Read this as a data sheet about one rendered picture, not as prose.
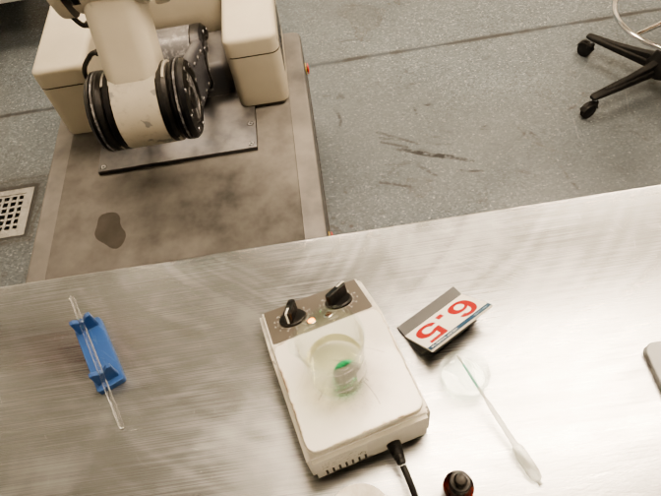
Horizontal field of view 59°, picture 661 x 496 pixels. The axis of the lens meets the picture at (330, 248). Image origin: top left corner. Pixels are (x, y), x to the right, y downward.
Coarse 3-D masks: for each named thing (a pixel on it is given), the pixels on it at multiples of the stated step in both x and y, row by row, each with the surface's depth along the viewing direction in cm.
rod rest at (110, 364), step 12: (72, 324) 71; (96, 324) 73; (96, 336) 72; (108, 336) 73; (84, 348) 72; (96, 348) 71; (108, 348) 71; (108, 360) 70; (96, 372) 67; (108, 372) 68; (120, 372) 69; (96, 384) 68; (108, 384) 69; (120, 384) 69
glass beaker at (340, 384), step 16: (304, 320) 53; (320, 320) 55; (336, 320) 55; (352, 320) 53; (304, 336) 54; (320, 336) 57; (352, 336) 56; (304, 352) 55; (304, 368) 53; (336, 368) 50; (352, 368) 51; (320, 384) 54; (336, 384) 53; (352, 384) 54; (336, 400) 56
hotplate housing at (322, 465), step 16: (272, 352) 62; (400, 352) 61; (416, 384) 59; (288, 400) 59; (416, 416) 57; (384, 432) 56; (400, 432) 57; (416, 432) 59; (304, 448) 56; (336, 448) 56; (352, 448) 56; (368, 448) 58; (384, 448) 60; (400, 448) 59; (320, 464) 56; (336, 464) 58; (352, 464) 60; (400, 464) 58
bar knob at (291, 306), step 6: (288, 300) 67; (294, 300) 67; (288, 306) 66; (294, 306) 66; (288, 312) 65; (294, 312) 66; (300, 312) 67; (282, 318) 66; (288, 318) 65; (294, 318) 66; (300, 318) 65; (282, 324) 65; (288, 324) 65; (294, 324) 65
